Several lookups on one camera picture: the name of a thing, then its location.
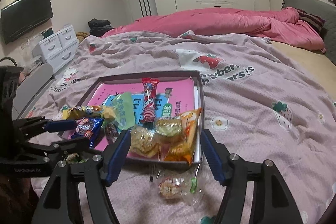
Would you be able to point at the white drawer cabinet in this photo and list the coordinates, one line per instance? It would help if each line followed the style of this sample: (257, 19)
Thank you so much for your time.
(58, 49)

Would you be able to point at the black green pea packet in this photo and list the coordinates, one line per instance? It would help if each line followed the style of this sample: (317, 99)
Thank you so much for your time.
(75, 158)

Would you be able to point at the black wall television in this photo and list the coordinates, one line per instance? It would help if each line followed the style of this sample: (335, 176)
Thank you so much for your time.
(22, 16)

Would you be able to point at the blue oreo packet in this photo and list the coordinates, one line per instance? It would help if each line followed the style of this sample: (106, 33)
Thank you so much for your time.
(89, 128)

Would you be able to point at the striped dark pillow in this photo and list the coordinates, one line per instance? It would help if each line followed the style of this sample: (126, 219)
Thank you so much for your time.
(316, 22)

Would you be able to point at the dark clothes pile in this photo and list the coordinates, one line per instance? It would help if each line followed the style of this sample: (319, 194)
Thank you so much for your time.
(99, 27)

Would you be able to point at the pink Chinese workbook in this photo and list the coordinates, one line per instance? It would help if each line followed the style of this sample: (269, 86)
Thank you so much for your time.
(162, 116)

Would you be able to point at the pink quilt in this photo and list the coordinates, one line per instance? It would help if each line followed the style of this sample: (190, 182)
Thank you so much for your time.
(284, 26)

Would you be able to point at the orange rice cracker packet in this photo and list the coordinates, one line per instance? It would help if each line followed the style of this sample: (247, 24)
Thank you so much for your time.
(184, 150)

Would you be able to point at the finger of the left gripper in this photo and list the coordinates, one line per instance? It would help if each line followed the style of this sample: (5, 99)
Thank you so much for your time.
(31, 127)
(47, 154)

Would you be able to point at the purple strawberry blanket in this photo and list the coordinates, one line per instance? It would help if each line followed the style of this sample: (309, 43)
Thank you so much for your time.
(259, 103)

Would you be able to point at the clear green cake packet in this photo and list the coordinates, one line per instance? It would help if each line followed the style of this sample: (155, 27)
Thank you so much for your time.
(168, 126)

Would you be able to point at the dark shallow box tray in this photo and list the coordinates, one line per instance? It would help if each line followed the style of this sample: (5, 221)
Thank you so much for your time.
(174, 75)

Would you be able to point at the yellow wafer bar packet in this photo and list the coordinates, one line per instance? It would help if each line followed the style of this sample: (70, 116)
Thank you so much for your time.
(80, 112)

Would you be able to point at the red candy tube packet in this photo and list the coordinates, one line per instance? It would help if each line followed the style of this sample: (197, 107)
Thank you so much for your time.
(149, 97)

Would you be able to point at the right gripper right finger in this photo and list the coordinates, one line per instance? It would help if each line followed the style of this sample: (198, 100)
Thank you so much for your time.
(272, 200)

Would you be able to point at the grey bench seat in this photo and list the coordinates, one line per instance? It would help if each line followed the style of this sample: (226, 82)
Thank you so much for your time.
(29, 90)

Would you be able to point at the grey bed headboard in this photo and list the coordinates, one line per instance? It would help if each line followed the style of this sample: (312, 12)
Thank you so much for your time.
(321, 17)

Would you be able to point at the clear meat floss cake packet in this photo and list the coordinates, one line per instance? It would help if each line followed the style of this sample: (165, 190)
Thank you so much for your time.
(143, 142)

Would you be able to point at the small brown candy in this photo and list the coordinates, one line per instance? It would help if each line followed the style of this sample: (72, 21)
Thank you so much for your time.
(111, 133)

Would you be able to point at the clear nougat cracker packet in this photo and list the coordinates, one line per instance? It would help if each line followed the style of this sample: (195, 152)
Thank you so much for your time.
(174, 186)

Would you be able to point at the green pouch with yellow cake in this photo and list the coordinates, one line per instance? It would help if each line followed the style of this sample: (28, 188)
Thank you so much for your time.
(123, 104)

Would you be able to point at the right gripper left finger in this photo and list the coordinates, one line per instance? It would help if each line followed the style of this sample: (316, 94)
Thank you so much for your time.
(60, 201)

